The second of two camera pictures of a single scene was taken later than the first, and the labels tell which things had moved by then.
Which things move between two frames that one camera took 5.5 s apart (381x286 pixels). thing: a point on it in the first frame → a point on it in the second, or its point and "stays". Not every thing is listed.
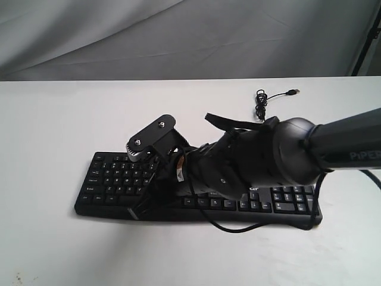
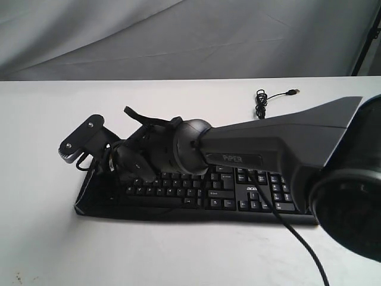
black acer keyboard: (111, 183) stays
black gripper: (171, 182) → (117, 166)
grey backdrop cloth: (88, 40) stays
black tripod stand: (372, 34) stays
